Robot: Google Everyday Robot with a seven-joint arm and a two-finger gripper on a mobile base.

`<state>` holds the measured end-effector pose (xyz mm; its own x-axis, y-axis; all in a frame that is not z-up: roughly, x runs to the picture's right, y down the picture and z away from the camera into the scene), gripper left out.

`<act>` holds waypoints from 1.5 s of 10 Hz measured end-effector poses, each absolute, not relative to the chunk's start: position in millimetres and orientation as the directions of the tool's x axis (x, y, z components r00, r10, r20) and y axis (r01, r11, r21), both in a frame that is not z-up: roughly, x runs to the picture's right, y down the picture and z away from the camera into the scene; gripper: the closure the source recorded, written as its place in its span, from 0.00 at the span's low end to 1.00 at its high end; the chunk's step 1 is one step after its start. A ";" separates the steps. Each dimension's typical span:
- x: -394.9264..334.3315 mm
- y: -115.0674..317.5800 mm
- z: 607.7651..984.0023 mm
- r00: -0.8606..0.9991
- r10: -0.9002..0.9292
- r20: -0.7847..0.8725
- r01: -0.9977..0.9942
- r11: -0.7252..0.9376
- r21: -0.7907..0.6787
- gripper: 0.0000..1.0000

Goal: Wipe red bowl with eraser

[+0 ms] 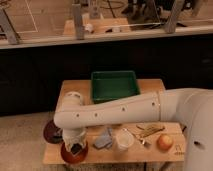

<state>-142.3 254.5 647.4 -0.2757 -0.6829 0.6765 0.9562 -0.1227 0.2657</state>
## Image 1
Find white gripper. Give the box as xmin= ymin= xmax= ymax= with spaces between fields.
xmin=62 ymin=128 xmax=86 ymax=149

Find dark eraser block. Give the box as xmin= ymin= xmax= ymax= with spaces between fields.
xmin=71 ymin=144 xmax=82 ymax=155

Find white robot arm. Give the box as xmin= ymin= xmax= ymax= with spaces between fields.
xmin=54 ymin=88 xmax=213 ymax=171

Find red bowl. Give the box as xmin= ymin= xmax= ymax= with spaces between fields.
xmin=61 ymin=144 xmax=88 ymax=164

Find dark red plate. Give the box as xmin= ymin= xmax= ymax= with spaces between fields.
xmin=43 ymin=120 xmax=62 ymax=144

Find grey blue cloth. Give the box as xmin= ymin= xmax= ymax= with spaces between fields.
xmin=93 ymin=128 xmax=113 ymax=149

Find clear plastic cup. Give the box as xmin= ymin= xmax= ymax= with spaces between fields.
xmin=115 ymin=129 xmax=134 ymax=151

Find green plastic bin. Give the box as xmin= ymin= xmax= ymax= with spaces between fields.
xmin=90 ymin=70 xmax=140 ymax=104

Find metal tongs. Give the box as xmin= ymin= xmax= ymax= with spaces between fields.
xmin=123 ymin=128 xmax=151 ymax=148

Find olive green utensil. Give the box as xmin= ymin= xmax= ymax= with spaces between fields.
xmin=137 ymin=124 xmax=165 ymax=138

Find red yellow apple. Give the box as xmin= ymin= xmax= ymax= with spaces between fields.
xmin=157 ymin=134 xmax=173 ymax=151

